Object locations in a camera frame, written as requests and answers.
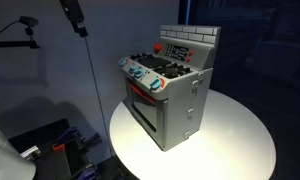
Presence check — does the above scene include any black overhead device with cable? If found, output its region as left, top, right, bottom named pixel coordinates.
left=58, top=0, right=113, bottom=158

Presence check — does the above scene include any red round timer knob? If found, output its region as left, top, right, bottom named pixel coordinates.
left=154, top=43, right=162, bottom=53

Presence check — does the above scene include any blue knob with orange ring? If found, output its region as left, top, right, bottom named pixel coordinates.
left=150, top=78, right=161, bottom=90

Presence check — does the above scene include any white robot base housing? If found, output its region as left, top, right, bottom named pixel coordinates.
left=0, top=130, right=36, bottom=180

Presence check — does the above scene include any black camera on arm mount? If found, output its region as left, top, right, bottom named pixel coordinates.
left=0, top=15, right=41, bottom=50

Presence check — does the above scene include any black stove burner grate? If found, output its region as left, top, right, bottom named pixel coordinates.
left=130, top=53, right=191, bottom=79

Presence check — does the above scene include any black tool rack with clamps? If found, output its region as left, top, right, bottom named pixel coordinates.
left=9, top=119, right=102, bottom=180

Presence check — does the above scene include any black keypad display panel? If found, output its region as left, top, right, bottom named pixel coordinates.
left=164, top=44, right=189, bottom=61

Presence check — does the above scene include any blue knob far left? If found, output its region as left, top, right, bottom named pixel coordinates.
left=118, top=58, right=127, bottom=67

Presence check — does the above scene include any grey toy stove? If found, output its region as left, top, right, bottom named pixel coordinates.
left=118, top=25, right=221, bottom=151

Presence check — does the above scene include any red oven door handle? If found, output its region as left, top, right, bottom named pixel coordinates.
left=128, top=83, right=156, bottom=103

